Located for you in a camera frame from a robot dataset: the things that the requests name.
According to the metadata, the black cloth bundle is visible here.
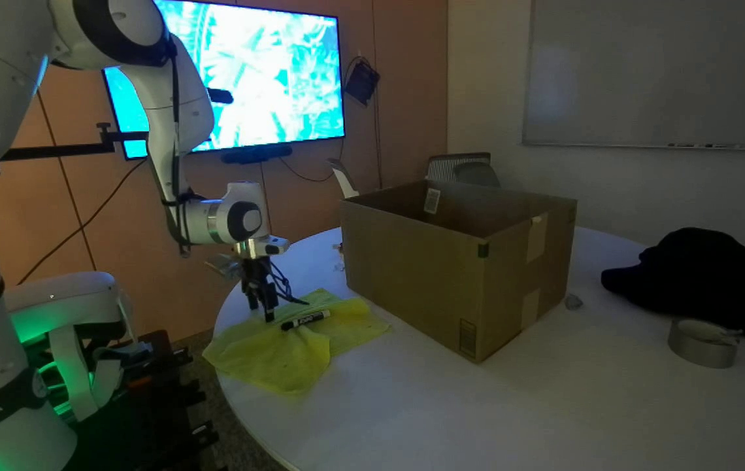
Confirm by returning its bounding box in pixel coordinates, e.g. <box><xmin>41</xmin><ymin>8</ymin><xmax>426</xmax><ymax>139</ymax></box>
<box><xmin>597</xmin><ymin>224</ymin><xmax>745</xmax><ymax>351</ymax></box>

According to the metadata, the wall mounted TV screen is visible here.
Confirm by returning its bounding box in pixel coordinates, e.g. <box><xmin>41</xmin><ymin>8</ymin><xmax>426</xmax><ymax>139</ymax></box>
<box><xmin>99</xmin><ymin>0</ymin><xmax>348</xmax><ymax>165</ymax></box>

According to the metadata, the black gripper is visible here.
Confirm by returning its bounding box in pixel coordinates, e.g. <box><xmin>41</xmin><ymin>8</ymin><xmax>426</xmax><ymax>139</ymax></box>
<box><xmin>234</xmin><ymin>251</ymin><xmax>282</xmax><ymax>323</ymax></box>

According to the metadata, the black and white marker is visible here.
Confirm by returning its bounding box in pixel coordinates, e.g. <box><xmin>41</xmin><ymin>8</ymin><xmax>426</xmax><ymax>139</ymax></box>
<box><xmin>277</xmin><ymin>310</ymin><xmax>330</xmax><ymax>334</ymax></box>

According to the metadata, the wall whiteboard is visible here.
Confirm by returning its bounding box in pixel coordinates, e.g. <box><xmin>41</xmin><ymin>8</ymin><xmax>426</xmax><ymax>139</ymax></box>
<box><xmin>522</xmin><ymin>0</ymin><xmax>745</xmax><ymax>156</ymax></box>

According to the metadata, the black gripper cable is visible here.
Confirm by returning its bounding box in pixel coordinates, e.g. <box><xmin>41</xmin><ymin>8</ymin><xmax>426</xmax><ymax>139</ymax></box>
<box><xmin>269</xmin><ymin>259</ymin><xmax>311</xmax><ymax>307</ymax></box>

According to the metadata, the open cardboard box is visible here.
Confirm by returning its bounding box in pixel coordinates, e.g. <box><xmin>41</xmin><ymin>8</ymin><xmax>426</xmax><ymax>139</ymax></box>
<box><xmin>330</xmin><ymin>160</ymin><xmax>580</xmax><ymax>365</ymax></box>

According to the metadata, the grey tape roll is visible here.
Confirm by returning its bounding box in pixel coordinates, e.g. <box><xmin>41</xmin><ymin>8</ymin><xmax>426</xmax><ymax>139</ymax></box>
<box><xmin>665</xmin><ymin>317</ymin><xmax>745</xmax><ymax>372</ymax></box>

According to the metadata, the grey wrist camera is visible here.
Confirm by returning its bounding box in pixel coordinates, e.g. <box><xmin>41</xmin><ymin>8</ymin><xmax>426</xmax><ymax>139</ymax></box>
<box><xmin>203</xmin><ymin>253</ymin><xmax>247</xmax><ymax>280</ymax></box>

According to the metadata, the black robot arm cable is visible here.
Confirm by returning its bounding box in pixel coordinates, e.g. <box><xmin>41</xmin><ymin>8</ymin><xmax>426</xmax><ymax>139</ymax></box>
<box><xmin>160</xmin><ymin>33</ymin><xmax>198</xmax><ymax>256</ymax></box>

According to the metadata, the small black wall device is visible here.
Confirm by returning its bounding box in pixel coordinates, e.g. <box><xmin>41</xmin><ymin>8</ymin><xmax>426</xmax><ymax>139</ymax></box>
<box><xmin>341</xmin><ymin>56</ymin><xmax>383</xmax><ymax>107</ymax></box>

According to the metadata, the yellow microfiber towel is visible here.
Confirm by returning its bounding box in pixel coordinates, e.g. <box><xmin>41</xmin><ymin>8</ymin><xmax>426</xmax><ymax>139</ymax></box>
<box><xmin>201</xmin><ymin>288</ymin><xmax>392</xmax><ymax>399</ymax></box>

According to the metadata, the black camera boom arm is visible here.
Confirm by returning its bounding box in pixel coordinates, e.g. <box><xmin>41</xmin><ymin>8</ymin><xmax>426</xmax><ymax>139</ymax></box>
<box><xmin>0</xmin><ymin>119</ymin><xmax>152</xmax><ymax>170</ymax></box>

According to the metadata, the black bar under TV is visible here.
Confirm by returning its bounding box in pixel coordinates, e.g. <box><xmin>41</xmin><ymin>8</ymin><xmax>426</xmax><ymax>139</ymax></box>
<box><xmin>220</xmin><ymin>140</ymin><xmax>294</xmax><ymax>166</ymax></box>

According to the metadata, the grey chair backrest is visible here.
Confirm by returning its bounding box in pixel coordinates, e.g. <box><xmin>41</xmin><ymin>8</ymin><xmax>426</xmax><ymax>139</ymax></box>
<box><xmin>422</xmin><ymin>152</ymin><xmax>502</xmax><ymax>192</ymax></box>

